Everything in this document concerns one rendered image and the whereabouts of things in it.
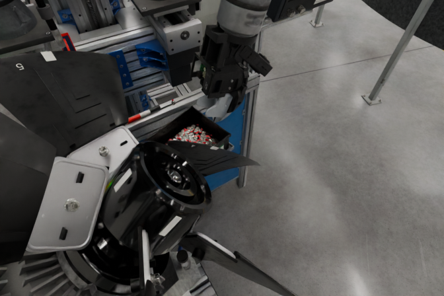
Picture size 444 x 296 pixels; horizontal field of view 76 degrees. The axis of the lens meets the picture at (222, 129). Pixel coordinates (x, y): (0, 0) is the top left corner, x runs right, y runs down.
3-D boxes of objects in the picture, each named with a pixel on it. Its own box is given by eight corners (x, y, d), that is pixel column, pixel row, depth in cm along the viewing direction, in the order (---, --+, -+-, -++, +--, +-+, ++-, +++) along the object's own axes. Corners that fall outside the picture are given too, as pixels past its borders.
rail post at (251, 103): (240, 188, 168) (250, 92, 108) (236, 184, 170) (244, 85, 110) (245, 185, 170) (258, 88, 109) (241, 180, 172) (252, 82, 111)
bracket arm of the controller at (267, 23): (256, 33, 89) (257, 24, 87) (250, 28, 91) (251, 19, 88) (312, 12, 97) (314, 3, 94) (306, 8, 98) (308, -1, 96)
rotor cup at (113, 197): (127, 322, 31) (205, 248, 27) (32, 228, 31) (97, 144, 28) (176, 248, 45) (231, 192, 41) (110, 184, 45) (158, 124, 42)
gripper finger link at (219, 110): (196, 125, 60) (205, 88, 54) (219, 119, 63) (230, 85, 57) (203, 135, 58) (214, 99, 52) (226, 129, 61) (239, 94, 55)
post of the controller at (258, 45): (252, 74, 102) (257, 24, 87) (247, 69, 104) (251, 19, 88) (258, 71, 103) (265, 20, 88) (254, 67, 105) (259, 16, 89)
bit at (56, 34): (71, 45, 27) (44, -11, 23) (61, 50, 26) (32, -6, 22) (63, 41, 27) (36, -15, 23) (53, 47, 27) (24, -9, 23)
